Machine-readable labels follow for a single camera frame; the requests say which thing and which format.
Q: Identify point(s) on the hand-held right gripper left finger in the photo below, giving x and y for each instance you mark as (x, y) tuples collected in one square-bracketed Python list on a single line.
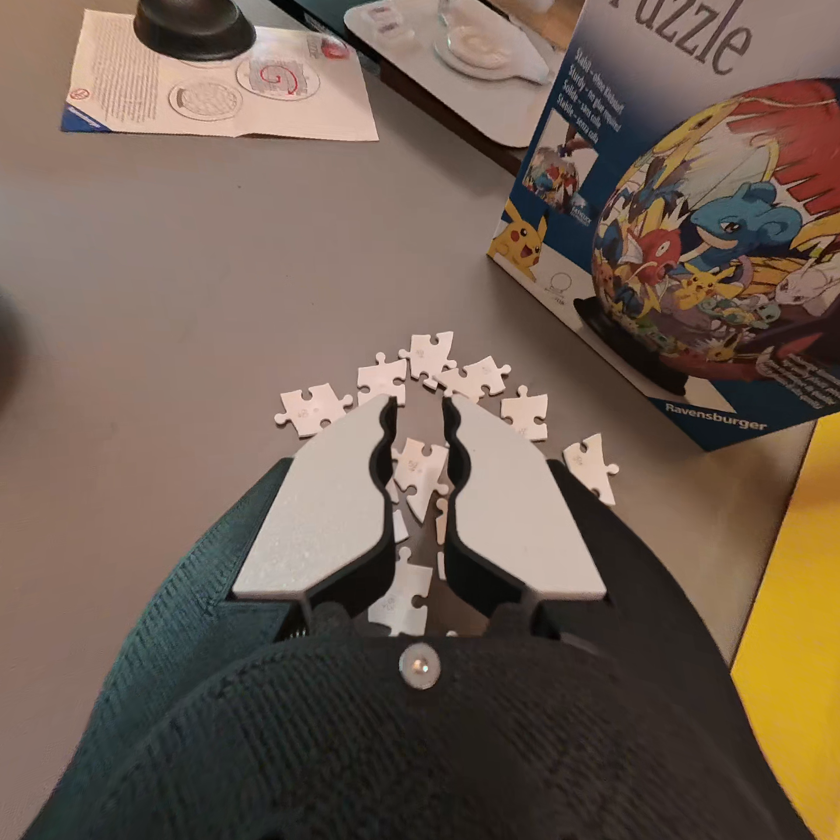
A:
[(315, 518)]

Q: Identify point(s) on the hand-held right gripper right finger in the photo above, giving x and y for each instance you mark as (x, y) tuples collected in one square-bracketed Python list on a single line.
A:
[(518, 518)]

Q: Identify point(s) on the pile of white puzzle pieces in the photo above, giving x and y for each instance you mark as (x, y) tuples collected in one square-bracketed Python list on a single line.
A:
[(312, 412)]

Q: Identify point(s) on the curved jigsaw piece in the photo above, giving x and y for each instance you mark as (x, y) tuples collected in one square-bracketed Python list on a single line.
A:
[(420, 476)]

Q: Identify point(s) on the blue puzzle box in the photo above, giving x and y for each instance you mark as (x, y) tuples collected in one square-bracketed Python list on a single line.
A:
[(689, 229)]

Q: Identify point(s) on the black round ball stand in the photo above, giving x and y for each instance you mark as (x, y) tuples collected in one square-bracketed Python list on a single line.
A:
[(190, 26)]

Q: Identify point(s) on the yellow plastic bin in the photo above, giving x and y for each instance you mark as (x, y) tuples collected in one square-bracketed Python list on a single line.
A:
[(794, 623)]

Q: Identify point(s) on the clear plastic disc stand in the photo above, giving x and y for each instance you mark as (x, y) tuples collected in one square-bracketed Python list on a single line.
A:
[(472, 43)]

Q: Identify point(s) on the white instruction leaflet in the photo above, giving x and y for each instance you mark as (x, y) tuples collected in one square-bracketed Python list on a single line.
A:
[(131, 72)]

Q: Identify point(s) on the small clear plastic part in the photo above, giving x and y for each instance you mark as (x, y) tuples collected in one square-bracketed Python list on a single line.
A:
[(387, 19)]

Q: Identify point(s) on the black flat board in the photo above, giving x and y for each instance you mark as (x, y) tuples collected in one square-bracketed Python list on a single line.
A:
[(312, 8)]

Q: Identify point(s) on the white rounded base plate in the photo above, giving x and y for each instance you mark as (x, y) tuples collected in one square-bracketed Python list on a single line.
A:
[(459, 105)]

